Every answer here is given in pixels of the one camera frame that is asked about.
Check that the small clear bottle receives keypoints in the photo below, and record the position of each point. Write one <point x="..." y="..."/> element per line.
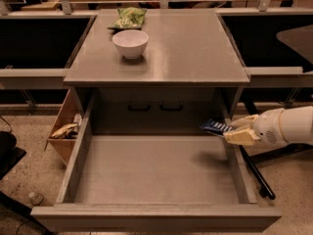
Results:
<point x="36" y="199"/>

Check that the dark blue rxbar wrapper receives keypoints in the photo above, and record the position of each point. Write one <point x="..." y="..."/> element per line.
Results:
<point x="216" y="128"/>

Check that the black tripod leg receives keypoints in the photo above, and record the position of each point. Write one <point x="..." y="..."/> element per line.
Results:
<point x="265" y="190"/>

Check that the grey drawer cabinet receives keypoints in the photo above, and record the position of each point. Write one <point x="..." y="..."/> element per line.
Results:
<point x="189" y="59"/>

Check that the white ceramic bowl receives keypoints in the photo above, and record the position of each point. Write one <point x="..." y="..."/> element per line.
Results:
<point x="131" y="43"/>

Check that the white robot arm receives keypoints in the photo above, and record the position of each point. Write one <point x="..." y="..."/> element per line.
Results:
<point x="296" y="126"/>

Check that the black drawer handle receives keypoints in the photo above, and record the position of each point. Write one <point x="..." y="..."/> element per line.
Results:
<point x="138" y="106"/>
<point x="171" y="106"/>

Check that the left black drawer handle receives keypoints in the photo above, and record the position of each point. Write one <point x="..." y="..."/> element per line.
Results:
<point x="138" y="106"/>

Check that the right black drawer handle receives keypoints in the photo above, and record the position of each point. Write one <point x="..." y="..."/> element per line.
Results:
<point x="171" y="106"/>

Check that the open grey top drawer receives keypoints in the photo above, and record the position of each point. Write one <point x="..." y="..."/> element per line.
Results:
<point x="147" y="183"/>

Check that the green chip bag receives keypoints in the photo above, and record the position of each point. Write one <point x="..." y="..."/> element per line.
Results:
<point x="129" y="18"/>

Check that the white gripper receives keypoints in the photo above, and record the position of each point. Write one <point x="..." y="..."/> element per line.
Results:
<point x="266" y="127"/>

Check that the yellow crumpled snack bag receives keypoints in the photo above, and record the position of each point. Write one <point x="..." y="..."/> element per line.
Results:
<point x="64" y="131"/>

